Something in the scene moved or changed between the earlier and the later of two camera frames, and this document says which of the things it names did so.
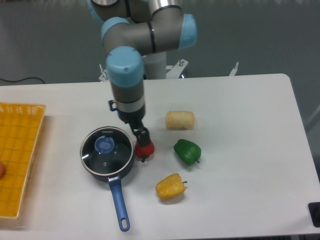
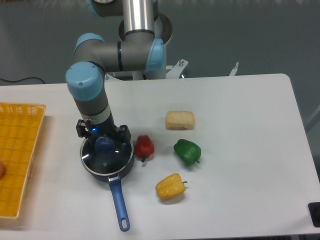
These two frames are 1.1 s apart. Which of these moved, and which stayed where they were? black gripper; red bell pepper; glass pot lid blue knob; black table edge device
Moved: black gripper
Stayed: glass pot lid blue knob; red bell pepper; black table edge device
